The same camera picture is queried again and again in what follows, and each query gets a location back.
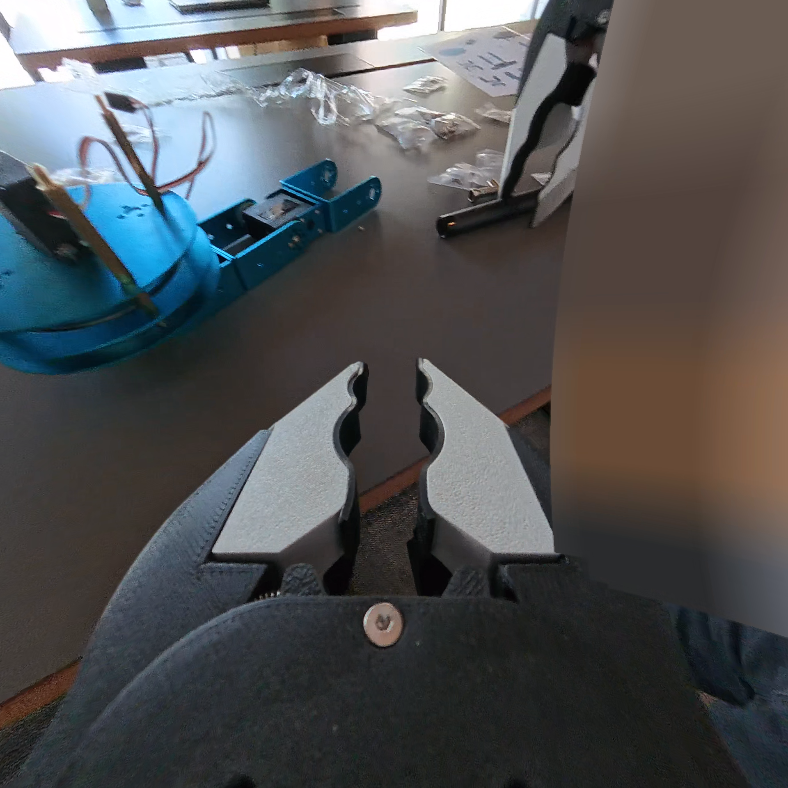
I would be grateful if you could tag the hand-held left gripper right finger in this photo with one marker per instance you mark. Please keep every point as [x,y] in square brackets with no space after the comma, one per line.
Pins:
[486,486]

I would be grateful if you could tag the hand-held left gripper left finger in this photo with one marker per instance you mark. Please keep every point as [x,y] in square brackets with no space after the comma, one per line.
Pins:
[289,486]

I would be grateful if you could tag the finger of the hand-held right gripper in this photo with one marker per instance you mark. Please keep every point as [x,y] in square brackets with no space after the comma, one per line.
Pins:
[563,178]
[539,80]

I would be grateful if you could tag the black screwdriver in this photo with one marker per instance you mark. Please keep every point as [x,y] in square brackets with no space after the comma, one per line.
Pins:
[474,215]

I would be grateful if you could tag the blue metal bracket assembly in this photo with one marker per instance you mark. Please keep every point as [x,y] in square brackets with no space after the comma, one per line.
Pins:
[351,203]

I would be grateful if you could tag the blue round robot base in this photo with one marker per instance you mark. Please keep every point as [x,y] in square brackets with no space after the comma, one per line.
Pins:
[123,283]

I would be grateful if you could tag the dark grey desk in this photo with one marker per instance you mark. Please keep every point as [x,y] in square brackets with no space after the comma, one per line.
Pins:
[400,295]

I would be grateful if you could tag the printed instruction sheet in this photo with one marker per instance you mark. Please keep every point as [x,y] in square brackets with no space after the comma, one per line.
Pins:
[480,61]

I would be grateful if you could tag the silver cross wrench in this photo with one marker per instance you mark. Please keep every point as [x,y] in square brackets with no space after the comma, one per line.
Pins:
[483,196]

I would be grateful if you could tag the clear bag of parts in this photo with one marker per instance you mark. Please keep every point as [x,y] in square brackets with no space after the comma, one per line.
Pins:
[431,126]
[425,85]

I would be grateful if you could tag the black servo motor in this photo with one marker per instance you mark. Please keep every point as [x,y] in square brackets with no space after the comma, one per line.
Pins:
[274,212]
[31,209]

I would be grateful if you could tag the dark wooden edged table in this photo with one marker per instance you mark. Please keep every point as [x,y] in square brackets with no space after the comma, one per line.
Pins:
[246,28]

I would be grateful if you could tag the person's blue jeans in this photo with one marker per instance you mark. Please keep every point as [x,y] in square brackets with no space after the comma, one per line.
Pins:
[739,665]

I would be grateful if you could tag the brass standoff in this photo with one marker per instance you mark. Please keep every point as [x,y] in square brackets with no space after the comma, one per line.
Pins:
[132,160]
[92,240]

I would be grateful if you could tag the grey closed laptop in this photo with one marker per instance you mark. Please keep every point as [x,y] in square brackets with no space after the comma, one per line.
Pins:
[215,5]

